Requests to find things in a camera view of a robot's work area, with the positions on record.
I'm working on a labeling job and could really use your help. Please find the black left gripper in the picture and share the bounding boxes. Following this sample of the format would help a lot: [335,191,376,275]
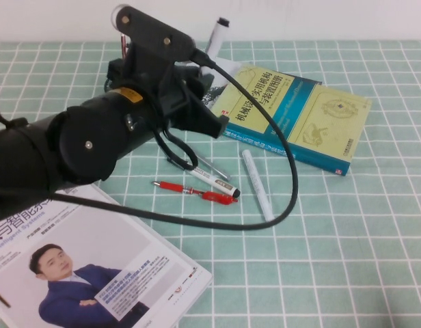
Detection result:
[107,58,230,139]

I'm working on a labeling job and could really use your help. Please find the white whiteboard marker black caps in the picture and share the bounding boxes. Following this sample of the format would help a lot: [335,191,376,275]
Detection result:
[187,165,241,200]
[200,16,230,77]

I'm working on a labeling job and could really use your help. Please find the grey slim pen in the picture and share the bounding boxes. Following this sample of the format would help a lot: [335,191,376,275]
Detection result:
[167,155,231,181]

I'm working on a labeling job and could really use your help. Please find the red gel pen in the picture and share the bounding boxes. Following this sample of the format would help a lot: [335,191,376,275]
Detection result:
[152,180,239,206]

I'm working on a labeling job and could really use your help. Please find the all white marker pen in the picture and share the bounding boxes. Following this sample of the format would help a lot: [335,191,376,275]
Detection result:
[241,149,275,222]

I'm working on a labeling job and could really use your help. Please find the white booklet with black print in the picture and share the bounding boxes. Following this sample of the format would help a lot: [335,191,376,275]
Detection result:
[202,57,243,110]

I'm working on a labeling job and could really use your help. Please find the yellow and teal hardcover book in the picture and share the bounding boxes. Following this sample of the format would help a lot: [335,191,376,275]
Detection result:
[210,64,373,177]

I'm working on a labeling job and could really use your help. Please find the magazine with man on cover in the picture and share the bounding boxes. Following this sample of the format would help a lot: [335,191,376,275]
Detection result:
[0,184,213,328]

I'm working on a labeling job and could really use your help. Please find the green checked tablecloth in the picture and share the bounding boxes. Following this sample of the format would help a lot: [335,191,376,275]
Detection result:
[0,40,421,328]

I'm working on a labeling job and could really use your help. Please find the thin black looped cable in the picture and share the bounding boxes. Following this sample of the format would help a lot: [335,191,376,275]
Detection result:
[151,124,199,170]

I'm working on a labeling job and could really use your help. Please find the thick black camera cable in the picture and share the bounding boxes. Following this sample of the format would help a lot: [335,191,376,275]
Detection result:
[0,49,299,232]

